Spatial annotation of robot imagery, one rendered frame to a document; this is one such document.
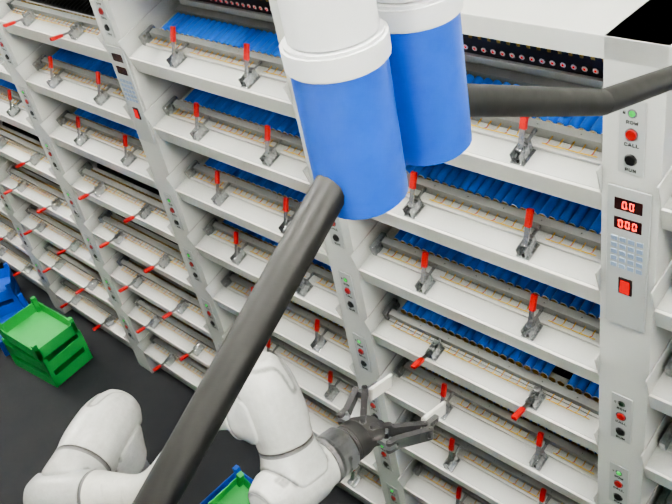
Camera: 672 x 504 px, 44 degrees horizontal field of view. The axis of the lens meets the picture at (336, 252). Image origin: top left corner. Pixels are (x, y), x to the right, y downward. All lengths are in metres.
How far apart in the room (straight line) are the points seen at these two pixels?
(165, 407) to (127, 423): 1.50
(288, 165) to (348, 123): 1.44
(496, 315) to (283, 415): 0.53
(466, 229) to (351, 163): 1.13
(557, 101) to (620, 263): 0.73
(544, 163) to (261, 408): 0.62
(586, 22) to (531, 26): 0.08
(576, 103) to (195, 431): 0.43
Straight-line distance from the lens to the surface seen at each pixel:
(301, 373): 2.56
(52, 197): 3.43
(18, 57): 2.88
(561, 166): 1.42
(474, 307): 1.76
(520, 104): 0.68
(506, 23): 1.32
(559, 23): 1.29
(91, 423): 1.89
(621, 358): 1.57
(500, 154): 1.47
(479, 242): 1.61
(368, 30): 0.49
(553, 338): 1.69
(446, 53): 0.55
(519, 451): 2.02
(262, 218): 2.16
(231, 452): 3.16
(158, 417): 3.39
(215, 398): 0.52
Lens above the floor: 2.31
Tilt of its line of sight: 36 degrees down
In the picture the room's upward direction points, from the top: 13 degrees counter-clockwise
